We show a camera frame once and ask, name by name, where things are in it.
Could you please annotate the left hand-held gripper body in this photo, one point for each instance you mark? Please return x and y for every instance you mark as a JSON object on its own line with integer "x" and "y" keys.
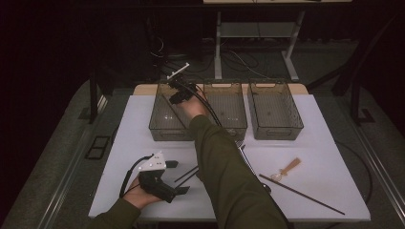
{"x": 153, "y": 181}

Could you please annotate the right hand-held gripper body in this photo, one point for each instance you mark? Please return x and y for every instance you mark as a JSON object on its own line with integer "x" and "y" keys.
{"x": 186, "y": 89}

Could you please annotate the smoky clear plastic bin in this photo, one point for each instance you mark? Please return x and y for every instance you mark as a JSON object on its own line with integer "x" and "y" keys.
{"x": 273, "y": 108}
{"x": 165, "y": 117}
{"x": 229, "y": 105}

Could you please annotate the metal spoon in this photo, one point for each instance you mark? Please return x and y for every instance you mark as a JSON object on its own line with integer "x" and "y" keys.
{"x": 246, "y": 162}

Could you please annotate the person's right hand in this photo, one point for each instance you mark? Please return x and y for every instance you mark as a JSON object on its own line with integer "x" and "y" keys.
{"x": 196, "y": 106}

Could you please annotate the person's left hand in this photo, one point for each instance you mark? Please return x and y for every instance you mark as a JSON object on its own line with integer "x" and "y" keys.
{"x": 140, "y": 197}

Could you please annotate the white table cover sheet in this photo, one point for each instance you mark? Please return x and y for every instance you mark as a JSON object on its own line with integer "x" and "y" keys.
{"x": 318, "y": 152}

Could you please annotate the black metal stand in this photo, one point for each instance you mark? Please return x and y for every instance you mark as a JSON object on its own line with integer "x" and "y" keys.
{"x": 356, "y": 101}

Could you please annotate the white metal desk frame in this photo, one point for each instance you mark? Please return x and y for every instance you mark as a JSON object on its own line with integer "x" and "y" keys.
{"x": 218, "y": 47}

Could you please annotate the aluminium floor rail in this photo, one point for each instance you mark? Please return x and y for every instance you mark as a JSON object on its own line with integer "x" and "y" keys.
{"x": 67, "y": 178}
{"x": 382, "y": 178}

